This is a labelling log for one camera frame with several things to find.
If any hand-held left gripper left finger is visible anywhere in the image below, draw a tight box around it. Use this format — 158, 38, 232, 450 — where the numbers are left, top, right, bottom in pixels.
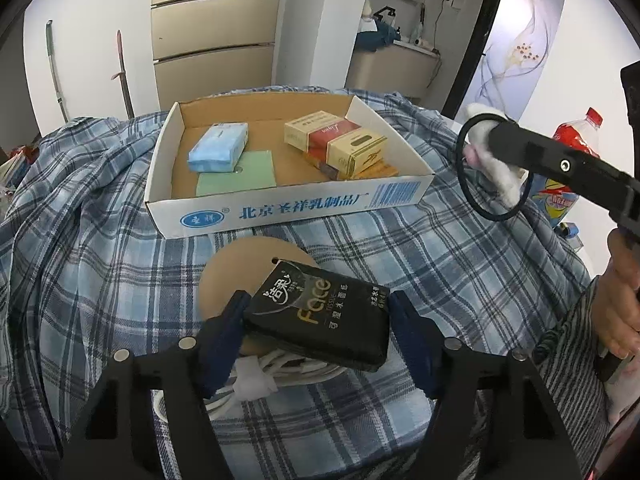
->
57, 290, 253, 480

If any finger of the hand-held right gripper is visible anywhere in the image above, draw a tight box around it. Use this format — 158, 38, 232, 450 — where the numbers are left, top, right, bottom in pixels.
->
487, 120, 632, 212

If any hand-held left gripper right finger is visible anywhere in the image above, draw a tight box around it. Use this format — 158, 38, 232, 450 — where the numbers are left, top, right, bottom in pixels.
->
389, 290, 586, 480

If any black hair tie white plush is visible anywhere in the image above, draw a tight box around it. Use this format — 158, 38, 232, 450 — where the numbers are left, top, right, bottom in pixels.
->
456, 102, 533, 221

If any black tissue pack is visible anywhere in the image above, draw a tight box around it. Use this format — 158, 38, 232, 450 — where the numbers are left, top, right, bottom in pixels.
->
242, 258, 391, 373

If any white cardboard box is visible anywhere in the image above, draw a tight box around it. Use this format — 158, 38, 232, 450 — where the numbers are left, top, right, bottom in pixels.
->
145, 92, 435, 240

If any green paper card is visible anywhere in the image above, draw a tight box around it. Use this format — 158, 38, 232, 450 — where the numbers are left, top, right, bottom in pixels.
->
196, 150, 277, 197

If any orange gold cigarette pack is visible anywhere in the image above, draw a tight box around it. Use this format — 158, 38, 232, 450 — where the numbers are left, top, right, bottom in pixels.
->
304, 152, 400, 182

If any blue tissue pack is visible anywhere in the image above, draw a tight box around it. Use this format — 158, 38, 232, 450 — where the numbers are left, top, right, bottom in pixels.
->
187, 122, 250, 173

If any gold cigarette pack blue label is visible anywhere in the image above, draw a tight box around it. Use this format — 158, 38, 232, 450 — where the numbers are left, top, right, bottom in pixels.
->
326, 127, 389, 179

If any red and cream cigarette pack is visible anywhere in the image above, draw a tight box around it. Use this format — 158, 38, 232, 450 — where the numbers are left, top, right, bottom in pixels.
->
284, 111, 360, 153

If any person's right hand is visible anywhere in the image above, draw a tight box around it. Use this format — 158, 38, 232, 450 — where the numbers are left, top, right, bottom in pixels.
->
592, 227, 640, 361

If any red iced tea bottle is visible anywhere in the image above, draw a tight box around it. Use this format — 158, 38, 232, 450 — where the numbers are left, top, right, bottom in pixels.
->
530, 107, 603, 231

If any round wooden disc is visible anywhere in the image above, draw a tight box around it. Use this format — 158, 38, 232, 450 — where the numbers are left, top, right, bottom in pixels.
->
199, 237, 321, 361

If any dark framed floral door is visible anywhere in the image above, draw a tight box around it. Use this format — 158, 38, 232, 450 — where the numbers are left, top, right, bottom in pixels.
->
442, 0, 568, 123

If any blue plaid cloth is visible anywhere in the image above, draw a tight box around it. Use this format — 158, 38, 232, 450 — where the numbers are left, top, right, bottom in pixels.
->
0, 85, 601, 480

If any person's grey striped clothing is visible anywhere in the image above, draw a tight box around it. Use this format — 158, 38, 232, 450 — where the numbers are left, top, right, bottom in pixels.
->
530, 275, 631, 480

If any beige vanity cabinet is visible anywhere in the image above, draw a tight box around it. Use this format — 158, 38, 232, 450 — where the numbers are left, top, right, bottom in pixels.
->
345, 40, 443, 101

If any dark blue cloth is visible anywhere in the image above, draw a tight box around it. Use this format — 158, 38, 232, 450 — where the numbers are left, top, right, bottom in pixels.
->
356, 20, 401, 53

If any red object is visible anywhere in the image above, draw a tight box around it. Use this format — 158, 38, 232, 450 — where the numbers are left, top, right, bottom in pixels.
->
7, 145, 38, 166

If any dark sword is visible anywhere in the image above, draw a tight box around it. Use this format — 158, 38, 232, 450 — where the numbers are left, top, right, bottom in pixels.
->
114, 30, 135, 118

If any gold refrigerator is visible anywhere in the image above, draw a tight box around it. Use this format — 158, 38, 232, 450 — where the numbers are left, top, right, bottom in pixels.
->
150, 0, 283, 111

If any white cable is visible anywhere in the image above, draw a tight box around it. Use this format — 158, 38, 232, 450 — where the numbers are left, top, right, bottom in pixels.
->
152, 347, 346, 421

